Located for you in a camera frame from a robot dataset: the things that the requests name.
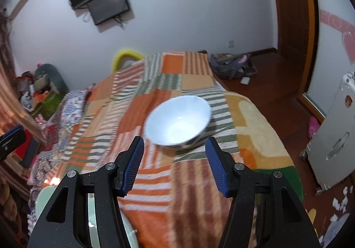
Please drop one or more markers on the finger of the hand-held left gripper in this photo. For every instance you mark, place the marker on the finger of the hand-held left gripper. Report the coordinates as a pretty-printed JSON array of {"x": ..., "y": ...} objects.
[{"x": 12, "y": 139}]

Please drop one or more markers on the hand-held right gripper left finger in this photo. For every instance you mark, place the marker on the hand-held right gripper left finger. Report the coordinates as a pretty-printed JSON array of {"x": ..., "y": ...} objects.
[{"x": 133, "y": 167}]

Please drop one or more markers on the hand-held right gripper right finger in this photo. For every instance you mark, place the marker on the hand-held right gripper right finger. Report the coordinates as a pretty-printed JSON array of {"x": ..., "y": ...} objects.
[{"x": 217, "y": 167}]

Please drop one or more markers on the white bowl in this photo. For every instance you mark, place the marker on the white bowl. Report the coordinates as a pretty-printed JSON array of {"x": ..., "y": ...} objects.
[{"x": 177, "y": 117}]

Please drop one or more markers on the large white plate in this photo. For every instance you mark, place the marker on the large white plate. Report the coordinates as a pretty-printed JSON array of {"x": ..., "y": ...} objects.
[{"x": 129, "y": 232}]

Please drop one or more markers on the red box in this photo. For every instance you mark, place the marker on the red box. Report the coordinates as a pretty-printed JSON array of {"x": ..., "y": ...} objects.
[{"x": 16, "y": 155}]

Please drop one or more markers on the orange striped patchwork blanket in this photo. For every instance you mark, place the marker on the orange striped patchwork blanket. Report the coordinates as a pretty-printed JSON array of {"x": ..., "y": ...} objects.
[{"x": 172, "y": 181}]

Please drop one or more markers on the orange green fleece blanket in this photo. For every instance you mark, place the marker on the orange green fleece blanket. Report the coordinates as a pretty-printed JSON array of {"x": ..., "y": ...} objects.
[{"x": 260, "y": 137}]

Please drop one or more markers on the green cardboard box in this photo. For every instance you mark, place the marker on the green cardboard box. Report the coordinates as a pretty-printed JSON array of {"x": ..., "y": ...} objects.
[{"x": 50, "y": 102}]

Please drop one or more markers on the pale green plate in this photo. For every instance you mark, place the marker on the pale green plate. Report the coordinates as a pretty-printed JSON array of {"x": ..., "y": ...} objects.
[{"x": 45, "y": 198}]

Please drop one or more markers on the patterned checkered quilt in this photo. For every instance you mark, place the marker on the patterned checkered quilt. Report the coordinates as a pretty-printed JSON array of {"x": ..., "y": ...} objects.
[{"x": 70, "y": 106}]

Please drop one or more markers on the small white box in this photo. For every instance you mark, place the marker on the small white box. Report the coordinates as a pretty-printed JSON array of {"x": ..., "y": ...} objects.
[{"x": 245, "y": 80}]

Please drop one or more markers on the grey bag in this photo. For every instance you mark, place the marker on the grey bag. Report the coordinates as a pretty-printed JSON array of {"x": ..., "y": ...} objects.
[{"x": 230, "y": 66}]

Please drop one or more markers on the pink slippers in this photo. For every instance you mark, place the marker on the pink slippers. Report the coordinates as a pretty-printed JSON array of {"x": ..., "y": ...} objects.
[{"x": 313, "y": 126}]

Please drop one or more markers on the yellow padded hoop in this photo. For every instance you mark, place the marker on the yellow padded hoop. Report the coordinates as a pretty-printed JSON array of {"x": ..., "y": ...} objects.
[{"x": 122, "y": 53}]

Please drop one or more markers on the white fridge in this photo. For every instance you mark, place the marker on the white fridge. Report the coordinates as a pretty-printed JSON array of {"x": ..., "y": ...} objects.
[{"x": 332, "y": 126}]

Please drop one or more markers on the white paper scraps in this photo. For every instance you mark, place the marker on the white paper scraps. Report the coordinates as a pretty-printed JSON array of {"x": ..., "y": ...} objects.
[{"x": 339, "y": 200}]

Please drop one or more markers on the brown wooden door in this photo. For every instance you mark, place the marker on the brown wooden door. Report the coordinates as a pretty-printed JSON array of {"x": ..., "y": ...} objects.
[{"x": 294, "y": 28}]

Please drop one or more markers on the small black wall monitor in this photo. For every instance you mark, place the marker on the small black wall monitor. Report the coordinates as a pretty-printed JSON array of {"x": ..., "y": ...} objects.
[{"x": 109, "y": 5}]

